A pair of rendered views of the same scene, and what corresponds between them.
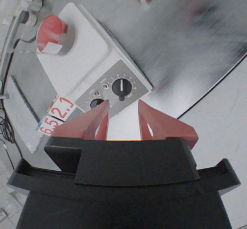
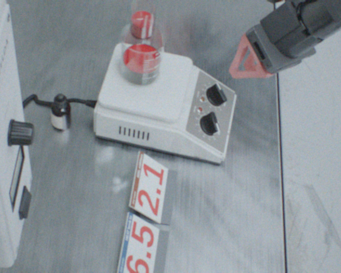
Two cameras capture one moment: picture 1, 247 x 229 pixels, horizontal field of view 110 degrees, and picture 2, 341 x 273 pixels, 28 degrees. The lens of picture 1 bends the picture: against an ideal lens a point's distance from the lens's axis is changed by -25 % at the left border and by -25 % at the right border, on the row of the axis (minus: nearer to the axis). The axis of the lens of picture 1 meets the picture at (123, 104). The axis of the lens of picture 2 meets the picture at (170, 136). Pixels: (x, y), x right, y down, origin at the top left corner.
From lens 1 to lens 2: 95 cm
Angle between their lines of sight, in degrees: 56
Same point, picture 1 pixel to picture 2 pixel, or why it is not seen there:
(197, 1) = (201, 17)
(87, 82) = (186, 101)
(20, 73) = not seen: outside the picture
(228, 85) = not seen: hidden behind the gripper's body
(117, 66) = (201, 77)
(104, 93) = (205, 107)
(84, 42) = (167, 64)
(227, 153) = not seen: outside the picture
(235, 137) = not seen: outside the picture
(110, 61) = (193, 76)
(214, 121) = (309, 88)
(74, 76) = (178, 91)
